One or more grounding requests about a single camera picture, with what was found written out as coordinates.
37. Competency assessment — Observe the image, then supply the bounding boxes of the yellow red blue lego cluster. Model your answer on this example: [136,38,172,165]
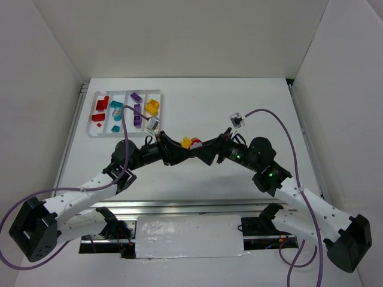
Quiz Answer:
[189,138,203,149]

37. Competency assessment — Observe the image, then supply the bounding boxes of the yellow round printed lego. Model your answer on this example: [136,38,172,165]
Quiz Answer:
[145,103,159,116]

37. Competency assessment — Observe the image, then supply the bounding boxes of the small teal square lego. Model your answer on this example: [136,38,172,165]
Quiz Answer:
[111,126,120,133]

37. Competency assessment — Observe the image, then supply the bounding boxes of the teal round printed lego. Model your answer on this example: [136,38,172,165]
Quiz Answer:
[112,109,121,121]

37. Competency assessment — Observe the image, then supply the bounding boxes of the purple rounded lego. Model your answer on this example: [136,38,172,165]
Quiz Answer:
[133,115,142,129]

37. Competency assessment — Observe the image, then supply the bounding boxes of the teal lego brick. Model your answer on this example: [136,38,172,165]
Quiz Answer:
[110,100,124,109]

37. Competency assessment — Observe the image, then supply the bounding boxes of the red sloped lego brick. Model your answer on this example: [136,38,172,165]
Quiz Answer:
[92,113,105,122]

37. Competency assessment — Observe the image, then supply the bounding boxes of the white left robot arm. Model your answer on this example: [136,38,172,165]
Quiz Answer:
[9,132,196,262]

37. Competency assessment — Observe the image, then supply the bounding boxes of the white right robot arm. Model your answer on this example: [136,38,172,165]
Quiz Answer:
[190,130,372,273]

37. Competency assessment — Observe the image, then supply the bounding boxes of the purple studded lego plate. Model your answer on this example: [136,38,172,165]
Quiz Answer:
[133,104,141,114]

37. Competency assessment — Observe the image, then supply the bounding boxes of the white divided sorting tray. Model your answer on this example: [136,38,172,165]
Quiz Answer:
[86,90,162,138]

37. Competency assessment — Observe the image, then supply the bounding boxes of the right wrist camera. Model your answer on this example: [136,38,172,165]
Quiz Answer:
[229,112,245,136]

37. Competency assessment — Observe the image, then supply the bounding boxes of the aluminium front rail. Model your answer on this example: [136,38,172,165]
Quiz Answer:
[90,199,270,216]

